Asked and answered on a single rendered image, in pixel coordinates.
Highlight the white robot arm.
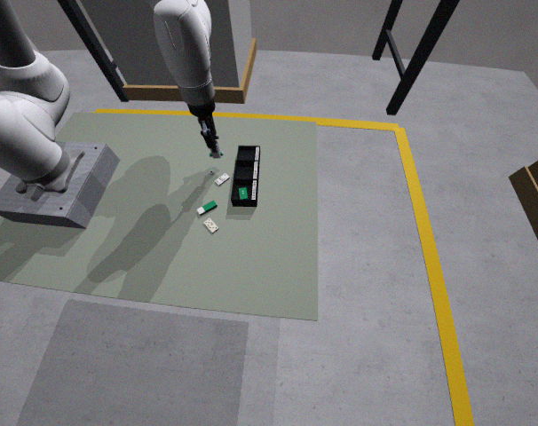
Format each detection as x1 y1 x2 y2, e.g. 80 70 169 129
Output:
0 0 215 202

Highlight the black three-section bin rack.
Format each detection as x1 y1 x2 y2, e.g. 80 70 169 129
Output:
231 146 260 207

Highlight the white domino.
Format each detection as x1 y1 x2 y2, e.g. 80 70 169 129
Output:
204 218 218 233
215 174 230 186

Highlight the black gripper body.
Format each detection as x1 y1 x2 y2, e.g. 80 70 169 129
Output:
187 98 216 128

